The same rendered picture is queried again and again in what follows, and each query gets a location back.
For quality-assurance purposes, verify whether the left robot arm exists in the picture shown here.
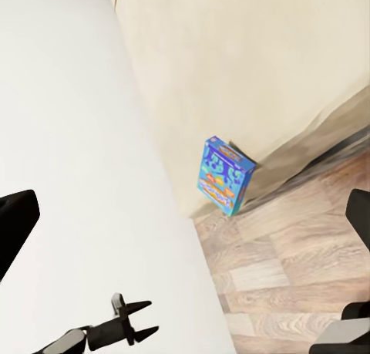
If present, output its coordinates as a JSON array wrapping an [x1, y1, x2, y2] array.
[[34, 293, 160, 354]]

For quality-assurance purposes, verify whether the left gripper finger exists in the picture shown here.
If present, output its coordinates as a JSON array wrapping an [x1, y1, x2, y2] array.
[[123, 301, 152, 321], [133, 326, 160, 342]]

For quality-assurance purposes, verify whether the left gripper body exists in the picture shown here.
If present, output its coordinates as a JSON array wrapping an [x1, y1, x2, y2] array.
[[100, 307, 136, 346]]

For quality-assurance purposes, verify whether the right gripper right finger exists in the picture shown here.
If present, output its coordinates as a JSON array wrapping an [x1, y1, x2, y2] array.
[[345, 189, 370, 251]]

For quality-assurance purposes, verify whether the board game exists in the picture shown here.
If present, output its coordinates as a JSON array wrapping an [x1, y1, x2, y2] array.
[[197, 137, 256, 217]]

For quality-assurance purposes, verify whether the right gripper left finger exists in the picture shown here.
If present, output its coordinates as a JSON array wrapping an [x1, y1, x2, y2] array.
[[0, 189, 40, 282]]

